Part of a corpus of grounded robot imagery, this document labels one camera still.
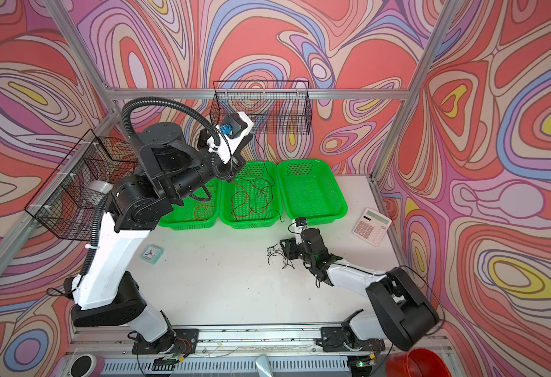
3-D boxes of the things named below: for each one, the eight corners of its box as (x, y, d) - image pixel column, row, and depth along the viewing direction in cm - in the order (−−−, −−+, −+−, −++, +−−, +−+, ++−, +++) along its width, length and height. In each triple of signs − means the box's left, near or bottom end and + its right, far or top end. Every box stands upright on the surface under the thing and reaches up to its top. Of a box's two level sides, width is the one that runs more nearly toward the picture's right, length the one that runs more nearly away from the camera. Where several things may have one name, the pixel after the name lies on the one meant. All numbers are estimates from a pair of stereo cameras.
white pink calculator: (351, 232, 101) (352, 229, 98) (364, 210, 108) (366, 206, 106) (378, 247, 96) (381, 244, 94) (390, 223, 104) (393, 219, 101)
